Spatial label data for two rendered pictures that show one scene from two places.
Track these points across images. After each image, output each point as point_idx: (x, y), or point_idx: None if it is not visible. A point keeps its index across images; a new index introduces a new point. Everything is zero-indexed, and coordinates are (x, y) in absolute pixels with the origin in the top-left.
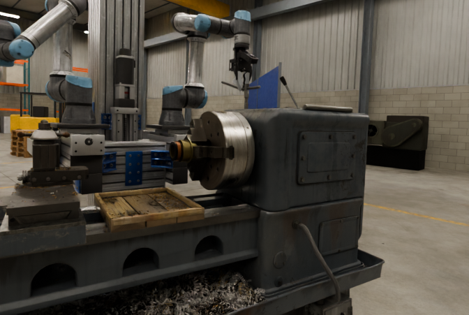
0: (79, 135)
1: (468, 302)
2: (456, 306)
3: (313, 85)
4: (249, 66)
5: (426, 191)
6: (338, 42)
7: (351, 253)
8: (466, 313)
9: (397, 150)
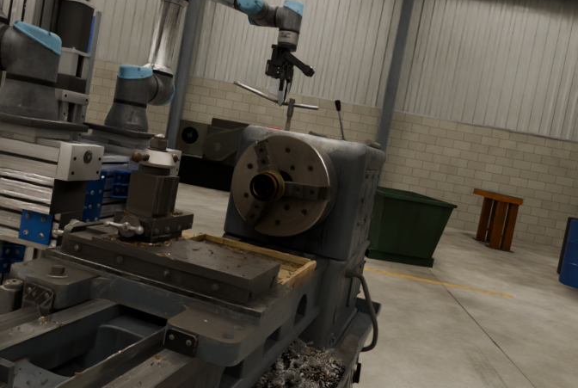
0: (79, 146)
1: (370, 338)
2: (364, 344)
3: (102, 50)
4: (292, 75)
5: None
6: None
7: (354, 300)
8: (374, 349)
9: (220, 166)
